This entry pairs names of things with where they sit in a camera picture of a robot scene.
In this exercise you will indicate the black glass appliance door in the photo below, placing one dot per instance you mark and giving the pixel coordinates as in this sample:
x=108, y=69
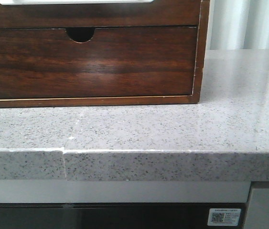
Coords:
x=113, y=216

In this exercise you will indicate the grey cabinet door panel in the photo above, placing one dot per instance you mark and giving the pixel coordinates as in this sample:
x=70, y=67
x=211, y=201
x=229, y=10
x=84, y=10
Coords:
x=257, y=215

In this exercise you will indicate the wooden drawer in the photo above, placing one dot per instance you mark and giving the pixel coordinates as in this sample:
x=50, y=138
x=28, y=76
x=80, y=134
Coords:
x=155, y=13
x=78, y=62

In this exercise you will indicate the dark wooden drawer cabinet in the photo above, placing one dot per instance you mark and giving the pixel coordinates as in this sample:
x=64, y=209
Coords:
x=192, y=98

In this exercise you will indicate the white curtain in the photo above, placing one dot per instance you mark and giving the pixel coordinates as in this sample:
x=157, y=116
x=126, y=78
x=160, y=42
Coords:
x=238, y=24

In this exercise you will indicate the white QR code sticker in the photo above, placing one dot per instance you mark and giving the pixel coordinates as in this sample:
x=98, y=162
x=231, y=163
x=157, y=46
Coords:
x=224, y=216

